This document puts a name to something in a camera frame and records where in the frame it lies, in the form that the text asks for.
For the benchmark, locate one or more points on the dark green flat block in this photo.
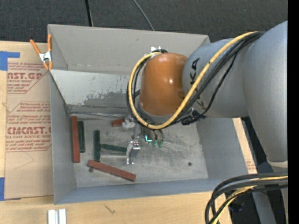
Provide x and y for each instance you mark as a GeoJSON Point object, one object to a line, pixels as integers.
{"type": "Point", "coordinates": [114, 148]}
{"type": "Point", "coordinates": [81, 136]}
{"type": "Point", "coordinates": [97, 146]}

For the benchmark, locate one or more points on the red-brown flat block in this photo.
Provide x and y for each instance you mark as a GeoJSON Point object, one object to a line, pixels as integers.
{"type": "Point", "coordinates": [75, 141]}
{"type": "Point", "coordinates": [117, 122]}
{"type": "Point", "coordinates": [112, 170]}

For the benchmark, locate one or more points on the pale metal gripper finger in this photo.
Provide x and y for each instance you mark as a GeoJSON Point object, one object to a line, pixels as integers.
{"type": "Point", "coordinates": [135, 146]}
{"type": "Point", "coordinates": [128, 154]}

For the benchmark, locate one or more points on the brown cardboard board red print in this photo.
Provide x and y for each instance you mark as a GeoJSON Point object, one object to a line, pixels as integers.
{"type": "Point", "coordinates": [25, 167]}

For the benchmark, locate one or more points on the grey metal bin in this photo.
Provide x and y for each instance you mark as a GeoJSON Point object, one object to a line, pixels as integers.
{"type": "Point", "coordinates": [163, 162]}

